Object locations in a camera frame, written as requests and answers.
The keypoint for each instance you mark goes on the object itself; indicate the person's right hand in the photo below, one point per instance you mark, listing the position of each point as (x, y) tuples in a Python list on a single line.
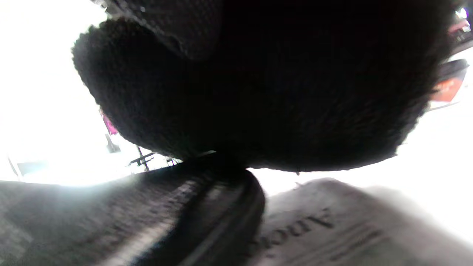
[(221, 18)]

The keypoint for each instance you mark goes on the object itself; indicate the black fuzzy cloth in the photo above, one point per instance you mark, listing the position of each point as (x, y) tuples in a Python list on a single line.
[(258, 129)]

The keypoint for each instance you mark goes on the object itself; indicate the black leather shoe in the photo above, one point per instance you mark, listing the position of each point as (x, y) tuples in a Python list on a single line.
[(111, 221)]

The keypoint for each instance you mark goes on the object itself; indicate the shoe polish jar red label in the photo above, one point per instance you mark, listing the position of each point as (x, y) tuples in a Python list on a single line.
[(449, 87)]

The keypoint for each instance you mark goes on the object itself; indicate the printed newspaper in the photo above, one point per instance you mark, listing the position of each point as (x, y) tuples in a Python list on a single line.
[(351, 229)]

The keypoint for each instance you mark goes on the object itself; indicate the monitor with purple screen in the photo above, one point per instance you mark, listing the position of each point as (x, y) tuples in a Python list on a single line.
[(109, 125)]

